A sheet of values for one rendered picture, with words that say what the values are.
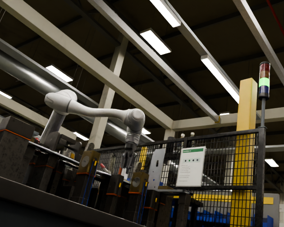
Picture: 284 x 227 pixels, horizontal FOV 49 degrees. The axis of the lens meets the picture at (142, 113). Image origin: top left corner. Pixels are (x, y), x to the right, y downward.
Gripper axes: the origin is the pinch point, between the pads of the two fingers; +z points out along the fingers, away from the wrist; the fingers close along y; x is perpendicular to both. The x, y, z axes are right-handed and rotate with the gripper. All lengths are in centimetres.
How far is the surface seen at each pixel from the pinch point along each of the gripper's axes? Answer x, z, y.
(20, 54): 116, -409, -686
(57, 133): -45.7, -10.3, -15.1
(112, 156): -1.5, -12.3, -14.9
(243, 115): 58, -61, 48
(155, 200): 6.8, 14.1, 23.6
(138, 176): -8.6, 4.7, 21.4
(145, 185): -5.4, 8.9, 25.3
